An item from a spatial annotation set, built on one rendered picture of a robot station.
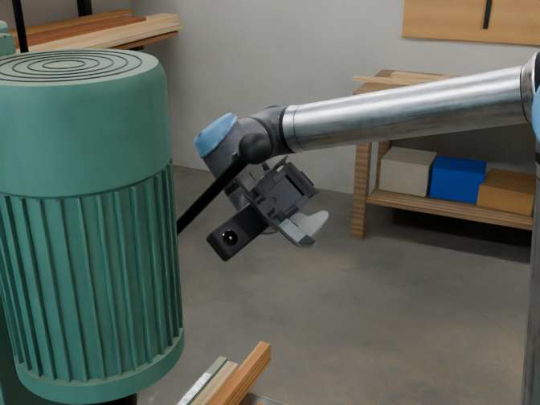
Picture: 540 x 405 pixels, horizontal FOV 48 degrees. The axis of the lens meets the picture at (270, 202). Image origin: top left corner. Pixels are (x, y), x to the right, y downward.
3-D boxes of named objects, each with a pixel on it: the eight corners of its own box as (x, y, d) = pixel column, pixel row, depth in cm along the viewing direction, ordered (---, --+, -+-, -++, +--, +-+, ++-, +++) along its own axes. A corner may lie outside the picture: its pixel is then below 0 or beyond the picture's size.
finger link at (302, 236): (341, 218, 76) (304, 190, 84) (305, 249, 76) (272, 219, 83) (351, 233, 78) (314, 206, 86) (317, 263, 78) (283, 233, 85)
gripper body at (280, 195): (285, 152, 84) (278, 164, 96) (239, 193, 84) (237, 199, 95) (322, 193, 84) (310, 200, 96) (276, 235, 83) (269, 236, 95)
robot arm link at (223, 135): (217, 128, 116) (253, 183, 116) (177, 145, 107) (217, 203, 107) (247, 102, 110) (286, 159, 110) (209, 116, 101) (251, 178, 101)
